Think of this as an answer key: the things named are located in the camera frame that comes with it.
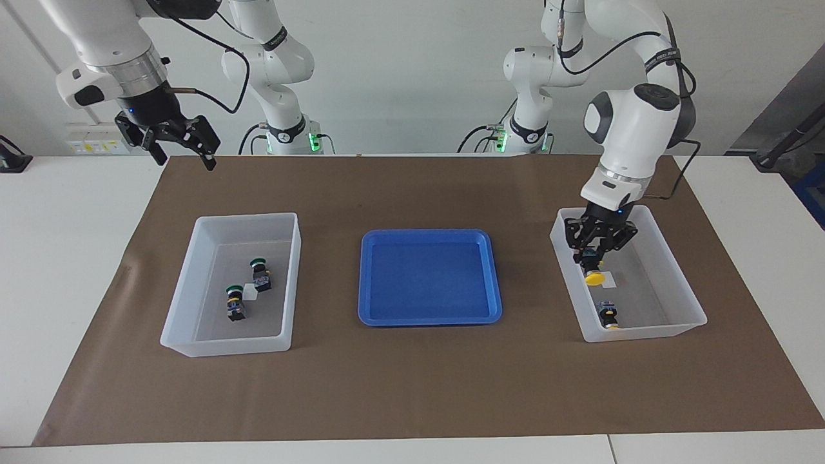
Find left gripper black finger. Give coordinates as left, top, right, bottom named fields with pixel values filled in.
left=565, top=218, right=590, bottom=262
left=596, top=222, right=639, bottom=265

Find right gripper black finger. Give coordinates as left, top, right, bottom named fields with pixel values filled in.
left=187, top=116, right=221, bottom=171
left=115, top=113, right=168, bottom=166

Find large yellow mushroom push button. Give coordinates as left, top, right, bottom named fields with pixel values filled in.
left=580, top=248, right=607, bottom=286

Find translucent white plastic box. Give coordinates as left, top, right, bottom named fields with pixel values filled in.
left=550, top=205, right=708, bottom=343
left=160, top=213, right=302, bottom=358

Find black clamp device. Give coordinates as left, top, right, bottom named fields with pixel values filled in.
left=0, top=134, right=33, bottom=173

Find blue plastic tray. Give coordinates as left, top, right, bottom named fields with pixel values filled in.
left=358, top=229, right=503, bottom=327

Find black stand pole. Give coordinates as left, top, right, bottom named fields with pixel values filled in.
left=751, top=106, right=825, bottom=171

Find blue crate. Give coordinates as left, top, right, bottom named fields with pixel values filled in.
left=791, top=169, right=825, bottom=231

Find brown paper table mat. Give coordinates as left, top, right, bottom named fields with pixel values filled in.
left=32, top=153, right=825, bottom=447

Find black base cable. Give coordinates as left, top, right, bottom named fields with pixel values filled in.
left=456, top=124, right=510, bottom=154
left=237, top=122, right=270, bottom=155

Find white wall socket strip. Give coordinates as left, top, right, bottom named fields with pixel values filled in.
left=68, top=126, right=139, bottom=155

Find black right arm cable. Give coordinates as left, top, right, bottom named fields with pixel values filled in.
left=169, top=16, right=251, bottom=115

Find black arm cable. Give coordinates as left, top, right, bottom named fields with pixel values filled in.
left=169, top=16, right=251, bottom=115
left=558, top=0, right=703, bottom=200

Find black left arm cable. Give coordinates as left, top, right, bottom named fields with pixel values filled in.
left=558, top=0, right=703, bottom=200

